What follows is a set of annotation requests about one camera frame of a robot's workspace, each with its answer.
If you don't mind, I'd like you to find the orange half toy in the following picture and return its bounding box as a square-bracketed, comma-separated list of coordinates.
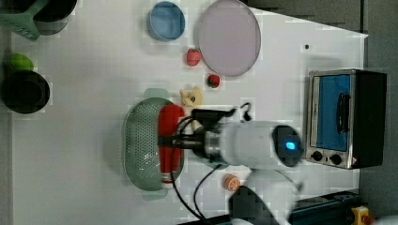
[223, 173, 240, 191]

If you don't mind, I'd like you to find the green oval strainer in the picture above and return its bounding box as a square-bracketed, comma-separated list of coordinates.
[122, 88, 172, 201]

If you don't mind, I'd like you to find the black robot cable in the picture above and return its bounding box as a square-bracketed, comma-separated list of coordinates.
[170, 102, 253, 225]

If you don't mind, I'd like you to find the black round container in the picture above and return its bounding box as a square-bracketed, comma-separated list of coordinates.
[34, 0, 78, 36]

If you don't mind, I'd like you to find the green fruit toy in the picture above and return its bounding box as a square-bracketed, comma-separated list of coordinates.
[9, 53, 34, 71]

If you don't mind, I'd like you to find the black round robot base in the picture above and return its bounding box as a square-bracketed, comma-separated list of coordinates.
[1, 70, 51, 114]

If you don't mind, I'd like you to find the red strawberry toy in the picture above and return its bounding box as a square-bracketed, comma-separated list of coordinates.
[207, 74, 221, 88]

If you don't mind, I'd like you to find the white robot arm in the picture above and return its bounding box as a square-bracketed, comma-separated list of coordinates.
[158, 121, 303, 225]

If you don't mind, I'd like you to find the pink strawberry toy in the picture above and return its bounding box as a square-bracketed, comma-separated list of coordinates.
[186, 49, 202, 67]

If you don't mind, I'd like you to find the red ketchup bottle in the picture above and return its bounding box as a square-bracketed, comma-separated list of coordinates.
[158, 104, 185, 189]

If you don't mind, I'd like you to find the blue bowl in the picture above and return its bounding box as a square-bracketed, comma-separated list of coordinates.
[146, 1, 186, 42]

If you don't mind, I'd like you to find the green plastic basket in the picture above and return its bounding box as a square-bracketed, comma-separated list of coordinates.
[0, 0, 50, 41]

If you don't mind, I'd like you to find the large pink plate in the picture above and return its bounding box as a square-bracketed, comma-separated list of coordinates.
[198, 0, 261, 76]

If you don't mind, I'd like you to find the silver black toaster oven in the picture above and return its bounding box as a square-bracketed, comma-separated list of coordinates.
[306, 69, 387, 170]

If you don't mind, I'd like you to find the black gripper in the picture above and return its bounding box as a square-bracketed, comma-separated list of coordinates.
[158, 126, 205, 150]

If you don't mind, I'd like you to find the yellow red clamp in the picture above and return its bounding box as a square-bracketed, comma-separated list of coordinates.
[351, 206, 375, 225]

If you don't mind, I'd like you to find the peeled banana toy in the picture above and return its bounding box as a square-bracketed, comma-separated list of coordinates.
[180, 86, 203, 115]

